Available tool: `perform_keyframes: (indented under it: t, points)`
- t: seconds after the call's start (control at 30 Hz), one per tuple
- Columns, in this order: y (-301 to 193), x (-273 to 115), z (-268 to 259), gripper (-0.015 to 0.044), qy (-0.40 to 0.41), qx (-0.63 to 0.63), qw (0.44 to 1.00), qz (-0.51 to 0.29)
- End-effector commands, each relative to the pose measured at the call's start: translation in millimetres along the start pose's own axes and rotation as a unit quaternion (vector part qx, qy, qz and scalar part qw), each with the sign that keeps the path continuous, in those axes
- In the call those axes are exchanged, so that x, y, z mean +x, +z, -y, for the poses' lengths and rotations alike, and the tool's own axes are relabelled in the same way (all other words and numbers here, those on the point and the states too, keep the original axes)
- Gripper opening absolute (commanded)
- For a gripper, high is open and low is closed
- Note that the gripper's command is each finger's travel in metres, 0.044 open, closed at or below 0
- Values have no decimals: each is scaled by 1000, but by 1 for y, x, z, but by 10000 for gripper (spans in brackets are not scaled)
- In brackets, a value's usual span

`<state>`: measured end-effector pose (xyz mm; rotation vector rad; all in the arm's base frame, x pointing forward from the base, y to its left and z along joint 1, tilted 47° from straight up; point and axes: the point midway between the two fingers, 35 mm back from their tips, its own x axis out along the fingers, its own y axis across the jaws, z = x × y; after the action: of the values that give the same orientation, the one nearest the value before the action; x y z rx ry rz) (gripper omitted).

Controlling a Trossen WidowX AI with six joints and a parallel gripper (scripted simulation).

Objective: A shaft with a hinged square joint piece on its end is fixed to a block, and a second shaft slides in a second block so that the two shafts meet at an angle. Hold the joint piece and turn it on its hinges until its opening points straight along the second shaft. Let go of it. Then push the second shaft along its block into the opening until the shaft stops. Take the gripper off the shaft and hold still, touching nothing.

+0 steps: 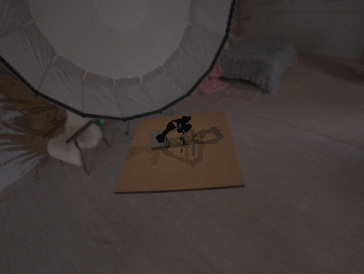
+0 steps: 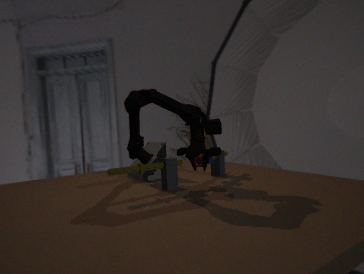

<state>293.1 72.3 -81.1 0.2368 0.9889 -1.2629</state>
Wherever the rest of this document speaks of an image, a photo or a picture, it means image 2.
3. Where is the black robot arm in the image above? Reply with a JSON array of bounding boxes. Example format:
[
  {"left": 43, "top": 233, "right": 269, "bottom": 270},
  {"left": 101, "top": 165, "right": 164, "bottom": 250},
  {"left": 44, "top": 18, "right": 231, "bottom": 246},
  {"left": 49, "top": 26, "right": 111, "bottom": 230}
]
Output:
[{"left": 124, "top": 89, "right": 222, "bottom": 164}]

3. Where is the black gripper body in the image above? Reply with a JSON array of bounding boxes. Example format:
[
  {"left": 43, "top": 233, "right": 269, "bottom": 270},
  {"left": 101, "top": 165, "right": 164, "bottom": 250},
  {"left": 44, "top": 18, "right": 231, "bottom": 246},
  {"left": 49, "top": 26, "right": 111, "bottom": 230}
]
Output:
[{"left": 177, "top": 135, "right": 221, "bottom": 156}]

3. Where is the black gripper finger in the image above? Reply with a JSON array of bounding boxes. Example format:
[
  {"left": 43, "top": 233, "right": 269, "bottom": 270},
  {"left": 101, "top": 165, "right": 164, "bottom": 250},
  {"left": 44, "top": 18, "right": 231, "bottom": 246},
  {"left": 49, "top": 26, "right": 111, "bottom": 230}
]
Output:
[
  {"left": 202, "top": 156, "right": 211, "bottom": 172},
  {"left": 185, "top": 156, "right": 196, "bottom": 171}
]

